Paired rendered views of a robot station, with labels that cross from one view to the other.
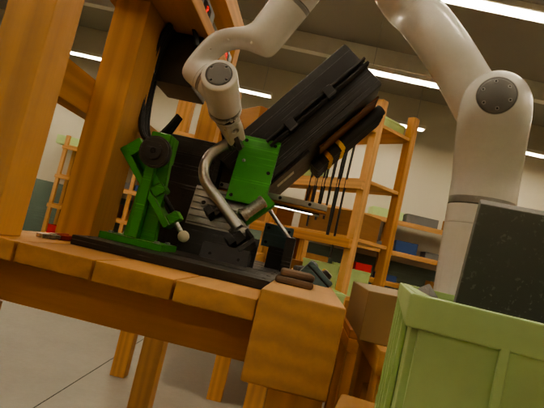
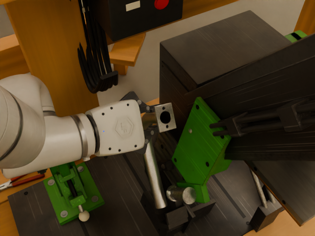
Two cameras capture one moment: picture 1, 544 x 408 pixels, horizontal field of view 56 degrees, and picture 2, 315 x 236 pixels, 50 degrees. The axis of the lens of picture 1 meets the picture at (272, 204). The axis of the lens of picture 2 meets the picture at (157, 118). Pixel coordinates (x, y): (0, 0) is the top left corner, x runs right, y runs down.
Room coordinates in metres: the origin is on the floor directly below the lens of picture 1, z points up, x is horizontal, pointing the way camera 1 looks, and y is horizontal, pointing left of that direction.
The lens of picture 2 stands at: (1.18, -0.22, 1.79)
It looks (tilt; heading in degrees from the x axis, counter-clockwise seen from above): 51 degrees down; 55
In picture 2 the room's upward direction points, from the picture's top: straight up
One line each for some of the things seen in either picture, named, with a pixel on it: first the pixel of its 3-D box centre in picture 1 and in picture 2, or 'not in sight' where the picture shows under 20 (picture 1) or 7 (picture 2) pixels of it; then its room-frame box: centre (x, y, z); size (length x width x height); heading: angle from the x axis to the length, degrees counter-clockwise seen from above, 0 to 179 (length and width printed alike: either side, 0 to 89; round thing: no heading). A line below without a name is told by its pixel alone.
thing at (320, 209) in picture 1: (266, 199); (267, 141); (1.67, 0.02, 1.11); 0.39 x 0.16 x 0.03; 85
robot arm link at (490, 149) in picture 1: (490, 142); not in sight; (0.93, -0.37, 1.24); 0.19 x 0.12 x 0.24; 156
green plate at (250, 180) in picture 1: (254, 172); (209, 143); (1.52, 0.07, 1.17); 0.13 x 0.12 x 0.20; 175
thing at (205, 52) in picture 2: (195, 197); (217, 89); (1.72, 0.25, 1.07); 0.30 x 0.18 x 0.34; 175
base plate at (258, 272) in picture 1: (216, 260); (206, 171); (1.60, 0.13, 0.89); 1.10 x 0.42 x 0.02; 175
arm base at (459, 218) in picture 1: (473, 257); not in sight; (0.96, -0.39, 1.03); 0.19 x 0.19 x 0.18
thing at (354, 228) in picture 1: (281, 225); not in sight; (5.01, -0.14, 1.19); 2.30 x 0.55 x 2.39; 38
